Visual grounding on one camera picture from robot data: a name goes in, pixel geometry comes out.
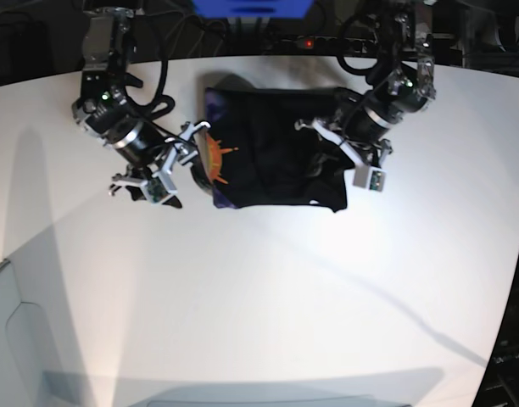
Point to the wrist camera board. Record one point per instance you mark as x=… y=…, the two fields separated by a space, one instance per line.
x=377 y=179
x=157 y=191

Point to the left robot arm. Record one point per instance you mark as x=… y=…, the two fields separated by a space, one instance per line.
x=401 y=82

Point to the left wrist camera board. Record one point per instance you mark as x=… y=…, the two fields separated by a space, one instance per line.
x=377 y=179

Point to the black T-shirt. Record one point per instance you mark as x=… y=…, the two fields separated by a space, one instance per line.
x=256 y=157

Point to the black power strip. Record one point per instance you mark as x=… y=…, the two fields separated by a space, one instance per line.
x=326 y=46

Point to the blue box overhead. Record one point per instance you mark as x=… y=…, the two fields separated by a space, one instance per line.
x=282 y=9

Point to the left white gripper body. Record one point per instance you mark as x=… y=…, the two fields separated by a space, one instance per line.
x=364 y=159

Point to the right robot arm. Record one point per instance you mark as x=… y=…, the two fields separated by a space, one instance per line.
x=107 y=112

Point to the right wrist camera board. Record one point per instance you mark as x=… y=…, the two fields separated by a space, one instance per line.
x=157 y=191

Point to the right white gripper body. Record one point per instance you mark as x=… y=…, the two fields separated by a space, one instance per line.
x=149 y=155

